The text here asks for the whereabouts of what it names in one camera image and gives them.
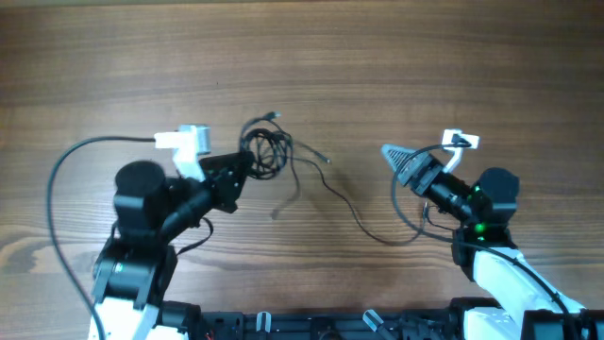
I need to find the short black USB cable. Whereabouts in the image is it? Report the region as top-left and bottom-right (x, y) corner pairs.
(287, 139), (430, 247)

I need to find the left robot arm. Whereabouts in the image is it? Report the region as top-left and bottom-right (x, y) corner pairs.
(89, 151), (254, 339)

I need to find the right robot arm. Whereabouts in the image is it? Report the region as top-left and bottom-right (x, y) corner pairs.
(381, 144), (603, 339)

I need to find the right camera black cable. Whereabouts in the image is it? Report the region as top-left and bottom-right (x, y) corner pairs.
(389, 134), (581, 340)

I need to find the camera black cable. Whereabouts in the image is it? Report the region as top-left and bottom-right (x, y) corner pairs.
(45, 135), (157, 340)
(389, 134), (581, 340)

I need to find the left camera black cable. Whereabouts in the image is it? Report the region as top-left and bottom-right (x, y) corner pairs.
(45, 135), (157, 340)

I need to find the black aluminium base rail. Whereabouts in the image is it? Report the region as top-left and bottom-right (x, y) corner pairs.
(192, 310), (461, 340)

